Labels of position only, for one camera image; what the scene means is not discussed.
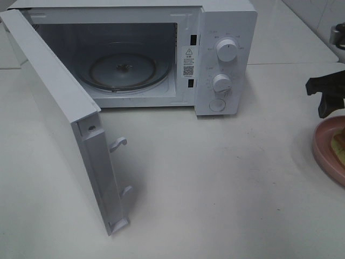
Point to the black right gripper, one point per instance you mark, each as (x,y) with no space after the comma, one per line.
(332,88)

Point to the pink round plate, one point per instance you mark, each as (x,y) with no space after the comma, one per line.
(322,150)

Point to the toast sandwich with filling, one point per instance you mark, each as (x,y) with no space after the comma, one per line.
(337,145)

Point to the white timer knob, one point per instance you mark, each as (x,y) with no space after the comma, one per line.
(221,83)

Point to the round white door release button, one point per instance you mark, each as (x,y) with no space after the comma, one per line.
(217,105)

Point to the white microwave door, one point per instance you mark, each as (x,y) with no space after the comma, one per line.
(72,116)

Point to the upper white power knob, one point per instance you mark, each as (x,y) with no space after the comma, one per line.
(226,49)

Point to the white microwave oven body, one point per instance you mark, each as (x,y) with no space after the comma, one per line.
(78,30)

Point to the white warning label sticker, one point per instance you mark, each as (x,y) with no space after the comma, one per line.
(188,61)

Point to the glass microwave turntable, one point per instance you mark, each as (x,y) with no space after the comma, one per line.
(122,72)

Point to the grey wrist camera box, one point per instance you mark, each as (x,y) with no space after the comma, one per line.
(337,36)

